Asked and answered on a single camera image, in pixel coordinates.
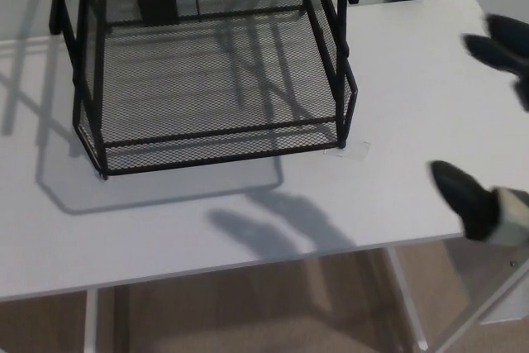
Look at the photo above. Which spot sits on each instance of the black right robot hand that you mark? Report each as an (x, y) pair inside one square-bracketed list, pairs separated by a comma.
[(500, 49)]

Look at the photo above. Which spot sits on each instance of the black mesh file tray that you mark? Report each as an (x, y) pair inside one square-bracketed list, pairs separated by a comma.
[(223, 142)]

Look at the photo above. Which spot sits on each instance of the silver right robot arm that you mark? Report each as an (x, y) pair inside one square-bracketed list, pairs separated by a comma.
[(514, 216)]

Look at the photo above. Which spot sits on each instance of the white desk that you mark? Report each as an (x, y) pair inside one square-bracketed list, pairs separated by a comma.
[(392, 101)]

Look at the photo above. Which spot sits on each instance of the clear tape piece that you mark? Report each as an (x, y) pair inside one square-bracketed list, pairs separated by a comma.
[(355, 151)]

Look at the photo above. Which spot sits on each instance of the black clamp left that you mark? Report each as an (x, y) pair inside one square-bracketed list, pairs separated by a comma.
[(158, 10)]

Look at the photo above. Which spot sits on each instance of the black metal file rack frame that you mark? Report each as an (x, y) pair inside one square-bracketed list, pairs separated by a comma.
[(341, 92)]

